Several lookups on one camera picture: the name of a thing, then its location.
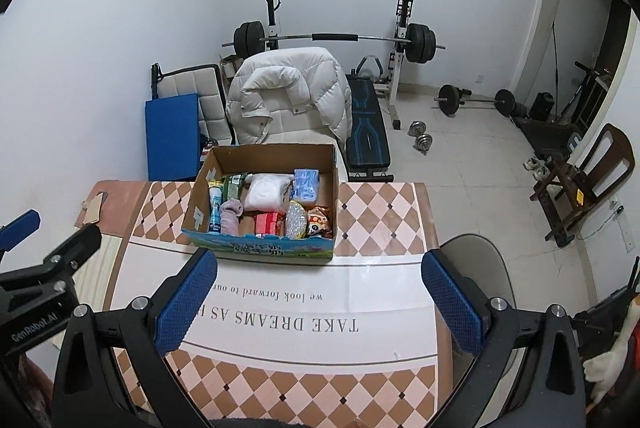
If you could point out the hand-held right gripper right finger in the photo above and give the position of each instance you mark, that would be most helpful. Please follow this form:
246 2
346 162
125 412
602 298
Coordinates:
452 303

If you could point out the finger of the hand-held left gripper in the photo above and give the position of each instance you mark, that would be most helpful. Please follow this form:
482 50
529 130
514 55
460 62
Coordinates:
65 258
17 228

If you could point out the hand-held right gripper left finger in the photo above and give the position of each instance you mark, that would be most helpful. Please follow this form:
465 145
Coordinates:
187 298

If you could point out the printed cardboard box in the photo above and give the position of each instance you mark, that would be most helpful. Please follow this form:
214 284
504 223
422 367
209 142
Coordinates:
260 250

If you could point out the grey sock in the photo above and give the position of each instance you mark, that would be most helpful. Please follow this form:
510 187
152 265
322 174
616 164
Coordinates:
230 215

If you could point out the blue white bottle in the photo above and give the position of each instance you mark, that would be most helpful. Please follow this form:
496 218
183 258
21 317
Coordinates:
215 208

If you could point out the red snack packet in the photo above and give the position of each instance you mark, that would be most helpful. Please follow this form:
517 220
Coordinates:
269 224

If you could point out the green snack packet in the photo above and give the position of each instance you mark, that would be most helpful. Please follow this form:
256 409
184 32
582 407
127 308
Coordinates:
234 185

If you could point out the white soft bag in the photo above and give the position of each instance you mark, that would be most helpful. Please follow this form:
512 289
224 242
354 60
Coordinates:
265 193

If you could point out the silver and yellow packet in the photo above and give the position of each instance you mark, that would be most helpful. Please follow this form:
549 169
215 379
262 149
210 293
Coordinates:
296 219

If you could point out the panda print snack packet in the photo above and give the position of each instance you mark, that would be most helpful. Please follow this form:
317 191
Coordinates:
319 223

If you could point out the blue tissue packet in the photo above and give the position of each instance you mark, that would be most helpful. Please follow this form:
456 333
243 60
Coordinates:
306 185

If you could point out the person's left forearm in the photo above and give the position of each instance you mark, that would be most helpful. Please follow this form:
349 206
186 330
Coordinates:
35 393

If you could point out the beige striped mat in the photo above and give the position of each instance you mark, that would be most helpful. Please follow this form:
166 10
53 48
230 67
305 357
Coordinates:
107 278

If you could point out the brown cardboard piece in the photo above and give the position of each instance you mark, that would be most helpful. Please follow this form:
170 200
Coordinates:
94 208

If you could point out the checkered table cover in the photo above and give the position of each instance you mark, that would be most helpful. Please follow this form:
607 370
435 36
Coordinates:
300 388

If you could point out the black folded stand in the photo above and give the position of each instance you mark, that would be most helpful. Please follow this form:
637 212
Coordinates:
600 313

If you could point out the small printed box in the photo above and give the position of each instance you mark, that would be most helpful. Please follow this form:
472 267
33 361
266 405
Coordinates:
209 151

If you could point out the blue folded mat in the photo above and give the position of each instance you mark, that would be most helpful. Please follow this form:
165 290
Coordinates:
170 138

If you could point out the pair of white shoes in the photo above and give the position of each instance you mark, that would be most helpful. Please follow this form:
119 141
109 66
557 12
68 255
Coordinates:
536 167

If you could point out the white duck plush toy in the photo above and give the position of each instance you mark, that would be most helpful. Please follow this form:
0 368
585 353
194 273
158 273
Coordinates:
607 365

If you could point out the dark wooden chair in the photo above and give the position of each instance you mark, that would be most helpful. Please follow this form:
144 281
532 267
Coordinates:
575 180

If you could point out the black and blue weight bench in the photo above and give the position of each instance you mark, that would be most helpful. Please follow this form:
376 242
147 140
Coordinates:
367 133

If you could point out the short barbell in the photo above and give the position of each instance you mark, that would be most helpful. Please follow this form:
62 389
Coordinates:
450 98

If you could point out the white quilted board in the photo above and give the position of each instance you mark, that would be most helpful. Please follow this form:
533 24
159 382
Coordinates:
210 93

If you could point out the white barbell rack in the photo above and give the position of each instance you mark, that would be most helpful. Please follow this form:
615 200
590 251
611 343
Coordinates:
395 83

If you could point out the white puffer jacket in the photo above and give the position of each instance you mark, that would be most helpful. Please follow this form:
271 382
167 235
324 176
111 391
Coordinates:
285 83

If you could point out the brown cardboard carton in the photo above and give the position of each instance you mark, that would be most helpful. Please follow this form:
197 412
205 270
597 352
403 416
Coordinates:
229 66

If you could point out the black scooter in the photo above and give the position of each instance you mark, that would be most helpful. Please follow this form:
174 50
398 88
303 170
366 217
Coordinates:
587 81

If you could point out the long racked barbell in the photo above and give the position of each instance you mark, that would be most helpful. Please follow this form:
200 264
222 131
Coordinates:
335 37

